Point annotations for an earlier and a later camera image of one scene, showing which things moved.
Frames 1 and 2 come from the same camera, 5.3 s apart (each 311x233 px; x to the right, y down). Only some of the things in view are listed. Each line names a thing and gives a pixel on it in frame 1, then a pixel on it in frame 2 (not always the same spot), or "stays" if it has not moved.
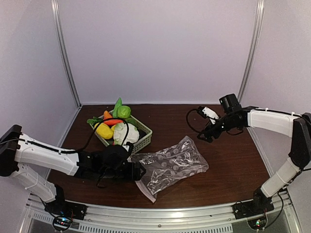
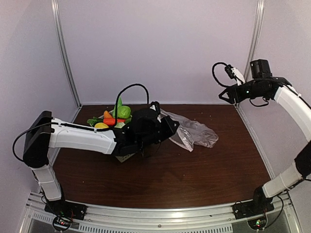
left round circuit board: x=62 y=223 stays
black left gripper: x=133 y=173 to x=167 y=121
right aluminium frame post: x=254 y=46 stays
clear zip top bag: x=165 y=167 to x=189 y=134
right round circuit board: x=257 y=223 stays
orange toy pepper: x=107 y=115 stays
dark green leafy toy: x=95 y=121 stays
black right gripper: x=216 y=134 to x=230 y=90
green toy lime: x=124 y=111 stays
